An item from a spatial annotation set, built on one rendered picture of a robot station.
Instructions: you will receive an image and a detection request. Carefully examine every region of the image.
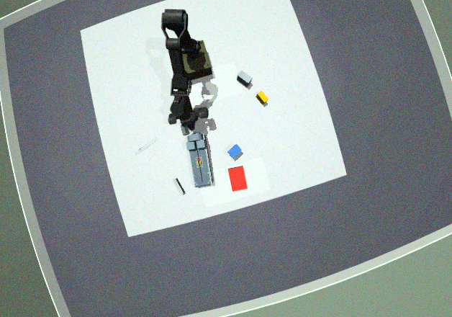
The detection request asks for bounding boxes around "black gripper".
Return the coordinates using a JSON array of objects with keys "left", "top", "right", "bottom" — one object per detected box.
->
[{"left": 168, "top": 102, "right": 208, "bottom": 129}]

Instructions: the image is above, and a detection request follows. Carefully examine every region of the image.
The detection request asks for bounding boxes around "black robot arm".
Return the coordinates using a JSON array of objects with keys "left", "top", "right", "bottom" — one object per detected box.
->
[{"left": 161, "top": 9, "right": 202, "bottom": 127}]

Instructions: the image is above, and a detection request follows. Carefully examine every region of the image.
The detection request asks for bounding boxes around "yellow rectangular block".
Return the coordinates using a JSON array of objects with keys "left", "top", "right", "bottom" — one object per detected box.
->
[{"left": 256, "top": 91, "right": 268, "bottom": 105}]

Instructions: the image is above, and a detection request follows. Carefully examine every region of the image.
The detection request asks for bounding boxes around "red block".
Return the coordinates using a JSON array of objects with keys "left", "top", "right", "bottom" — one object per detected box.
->
[{"left": 228, "top": 166, "right": 247, "bottom": 191}]

